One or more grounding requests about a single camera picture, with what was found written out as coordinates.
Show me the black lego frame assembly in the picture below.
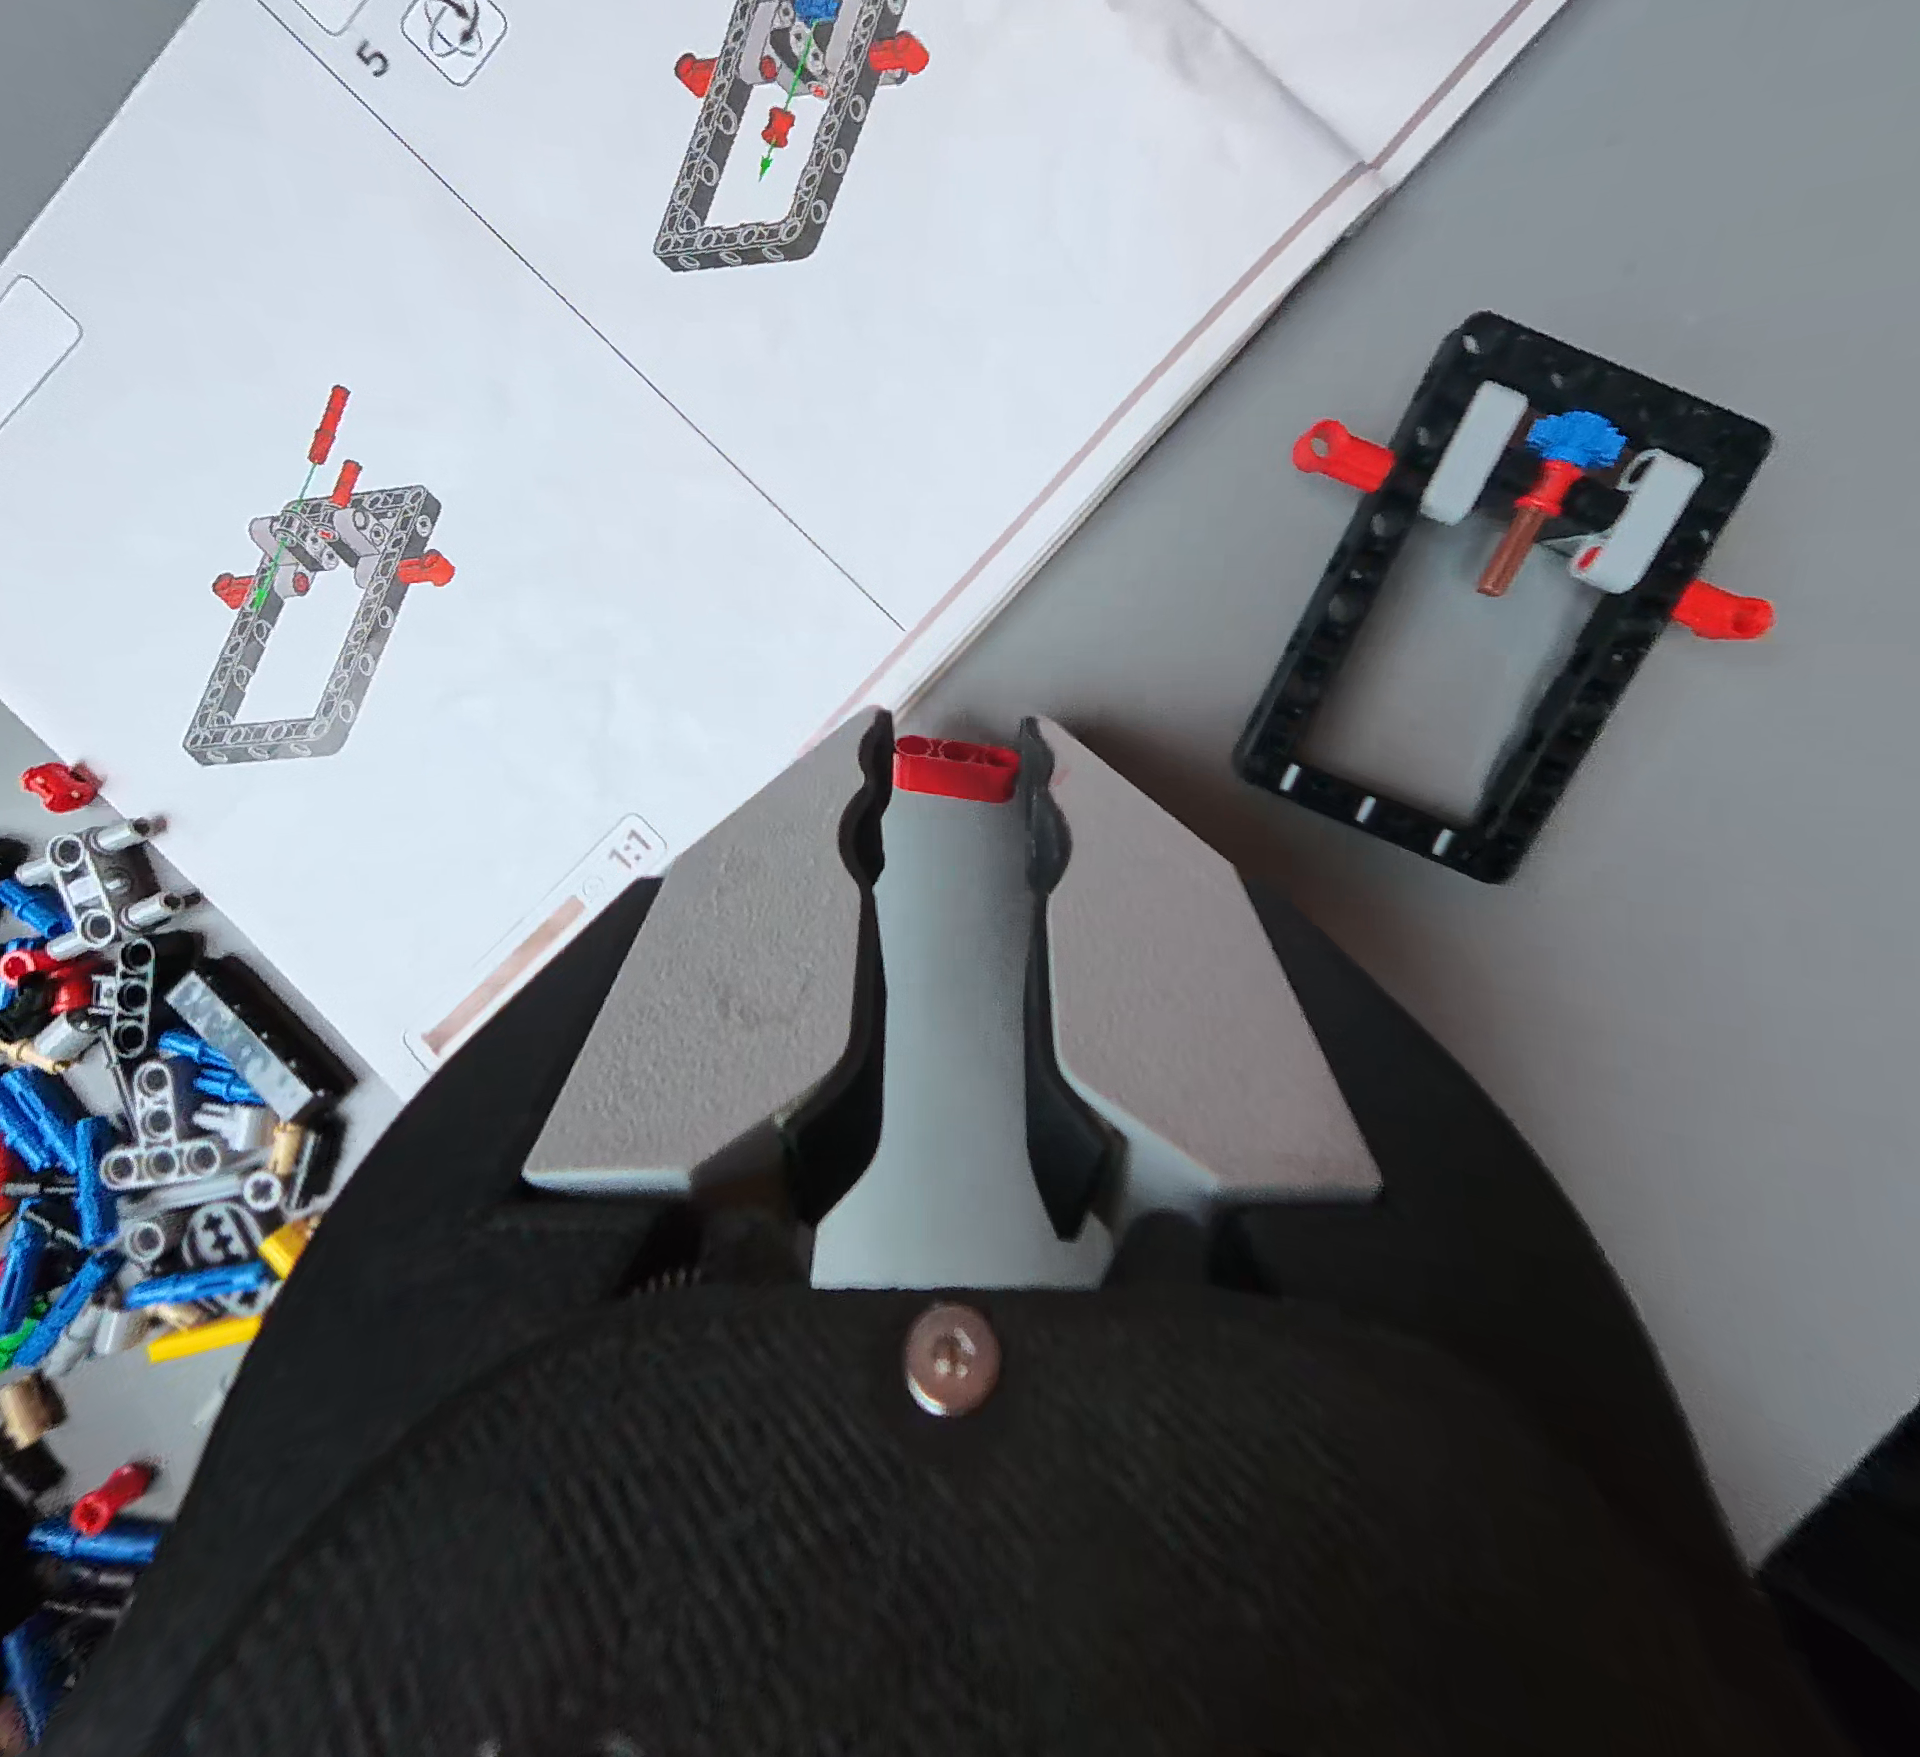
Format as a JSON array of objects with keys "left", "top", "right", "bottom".
[{"left": 1233, "top": 312, "right": 1778, "bottom": 885}]

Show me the lego instruction booklet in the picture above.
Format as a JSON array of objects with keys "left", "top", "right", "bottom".
[{"left": 0, "top": 0, "right": 1727, "bottom": 1102}]

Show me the pile of loose lego pieces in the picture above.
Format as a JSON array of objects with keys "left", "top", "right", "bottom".
[{"left": 0, "top": 760, "right": 366, "bottom": 1757}]

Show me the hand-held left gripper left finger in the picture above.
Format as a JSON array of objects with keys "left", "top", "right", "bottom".
[{"left": 523, "top": 710, "right": 900, "bottom": 1226}]

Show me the thick red three-hole lego beam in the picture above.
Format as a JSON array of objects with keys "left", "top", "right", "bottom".
[{"left": 893, "top": 737, "right": 1024, "bottom": 804}]

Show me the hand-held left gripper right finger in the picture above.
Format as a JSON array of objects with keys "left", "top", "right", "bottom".
[{"left": 1021, "top": 712, "right": 1383, "bottom": 1242}]

